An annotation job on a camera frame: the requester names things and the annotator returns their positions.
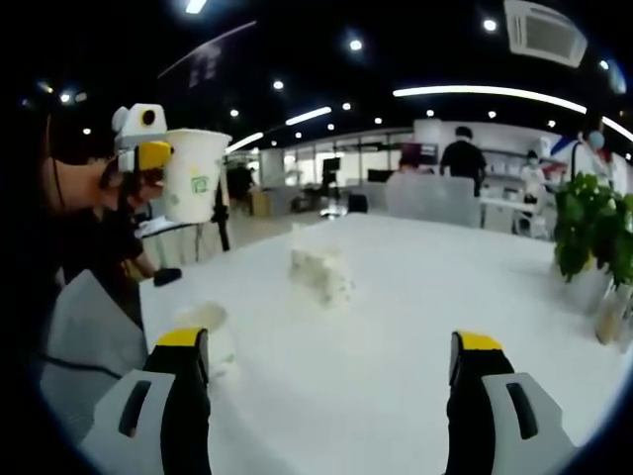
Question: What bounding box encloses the brown cardboard box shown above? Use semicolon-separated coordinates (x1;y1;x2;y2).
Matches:
249;190;274;218

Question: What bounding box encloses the green potted plant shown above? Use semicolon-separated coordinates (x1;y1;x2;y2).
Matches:
552;171;633;313

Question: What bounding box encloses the small beige container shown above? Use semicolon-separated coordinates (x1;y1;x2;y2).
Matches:
595;291;627;346

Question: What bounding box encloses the person's left hand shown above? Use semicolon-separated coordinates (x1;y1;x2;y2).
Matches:
121;169;166;201

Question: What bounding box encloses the ceiling air conditioner vent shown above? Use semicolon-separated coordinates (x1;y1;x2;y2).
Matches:
503;0;589;69

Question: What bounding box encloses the black cable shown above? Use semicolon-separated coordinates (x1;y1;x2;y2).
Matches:
39;351;128;381

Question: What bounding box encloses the black screen on stand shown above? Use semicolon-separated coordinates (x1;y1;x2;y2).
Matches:
320;157;346;199

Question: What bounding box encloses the small black device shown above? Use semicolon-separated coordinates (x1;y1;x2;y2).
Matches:
152;267;183;288

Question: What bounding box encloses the cluster of white paper cups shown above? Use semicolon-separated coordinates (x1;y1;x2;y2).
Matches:
288;245;356;309

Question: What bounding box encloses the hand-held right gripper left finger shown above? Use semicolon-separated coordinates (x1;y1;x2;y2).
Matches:
81;326;214;475

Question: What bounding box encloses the white work desk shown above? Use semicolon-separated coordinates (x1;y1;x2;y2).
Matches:
482;195;556;239

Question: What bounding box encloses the dark hanging banner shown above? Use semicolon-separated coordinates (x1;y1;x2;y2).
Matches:
156;19;259;89

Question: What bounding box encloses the curved ceiling light strip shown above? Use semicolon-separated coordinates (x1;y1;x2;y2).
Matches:
393;84;633;149

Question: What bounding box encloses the grey mesh office chair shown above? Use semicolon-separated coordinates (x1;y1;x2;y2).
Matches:
38;269;149;431

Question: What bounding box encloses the dark red display screen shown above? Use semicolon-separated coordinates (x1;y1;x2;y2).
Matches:
400;142;440;165

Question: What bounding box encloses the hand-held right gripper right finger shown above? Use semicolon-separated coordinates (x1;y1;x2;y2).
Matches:
446;329;580;475

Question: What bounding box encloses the white paper cup green print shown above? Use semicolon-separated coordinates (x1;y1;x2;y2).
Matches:
164;127;233;225
172;301;239;380

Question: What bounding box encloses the black floor equipment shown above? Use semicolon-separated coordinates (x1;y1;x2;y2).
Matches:
291;181;328;213

